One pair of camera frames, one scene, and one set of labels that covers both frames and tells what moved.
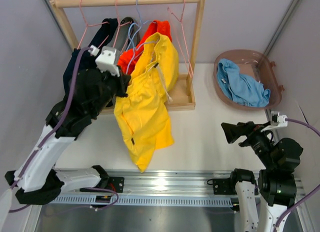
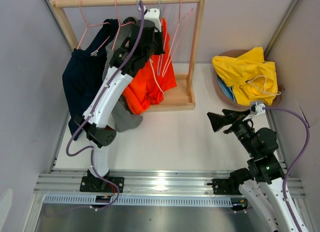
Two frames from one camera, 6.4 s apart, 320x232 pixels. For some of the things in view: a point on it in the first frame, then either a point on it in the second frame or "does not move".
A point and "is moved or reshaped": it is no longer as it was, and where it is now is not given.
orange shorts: [128, 59] is moved or reshaped
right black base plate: [223, 186] does not move
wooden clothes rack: [180, 96] does not move
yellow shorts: [142, 119] to [249, 76]
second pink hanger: [119, 25] does not move
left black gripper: [122, 81] to [159, 35]
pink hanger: [178, 26] to [188, 15]
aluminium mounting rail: [182, 183] does not move
